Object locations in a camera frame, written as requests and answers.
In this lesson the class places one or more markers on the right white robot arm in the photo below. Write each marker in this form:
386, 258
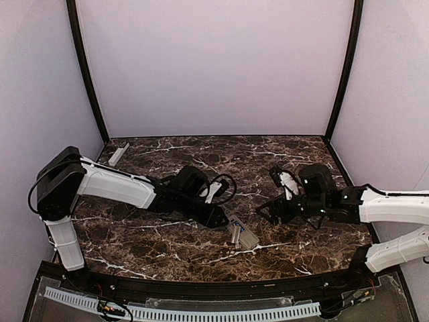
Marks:
313, 193

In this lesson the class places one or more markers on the small white bar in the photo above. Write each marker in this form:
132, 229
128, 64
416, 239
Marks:
119, 152

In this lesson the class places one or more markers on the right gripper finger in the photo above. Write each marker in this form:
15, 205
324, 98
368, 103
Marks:
269, 215
269, 206

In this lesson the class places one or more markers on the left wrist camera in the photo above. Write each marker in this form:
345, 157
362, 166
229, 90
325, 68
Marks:
216, 189

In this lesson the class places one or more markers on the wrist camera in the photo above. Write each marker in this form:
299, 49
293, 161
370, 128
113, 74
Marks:
286, 180
216, 189

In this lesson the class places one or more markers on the left black frame post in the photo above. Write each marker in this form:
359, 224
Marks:
77, 37

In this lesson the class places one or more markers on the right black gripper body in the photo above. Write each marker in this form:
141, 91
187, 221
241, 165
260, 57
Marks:
281, 208

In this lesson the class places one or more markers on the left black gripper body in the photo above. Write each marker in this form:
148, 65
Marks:
216, 218

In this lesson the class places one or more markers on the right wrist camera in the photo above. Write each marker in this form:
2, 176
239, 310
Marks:
286, 180

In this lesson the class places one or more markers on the grey remote control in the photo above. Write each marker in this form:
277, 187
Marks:
247, 238

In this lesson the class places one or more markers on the left grey cable duct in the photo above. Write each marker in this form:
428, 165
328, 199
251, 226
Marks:
78, 301

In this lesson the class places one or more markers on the black frame post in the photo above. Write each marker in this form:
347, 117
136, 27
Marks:
346, 69
77, 37

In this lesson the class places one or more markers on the right black frame post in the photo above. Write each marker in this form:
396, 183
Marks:
346, 69

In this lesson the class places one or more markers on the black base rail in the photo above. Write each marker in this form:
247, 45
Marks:
322, 287

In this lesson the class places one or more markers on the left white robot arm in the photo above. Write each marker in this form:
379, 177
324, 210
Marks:
69, 175

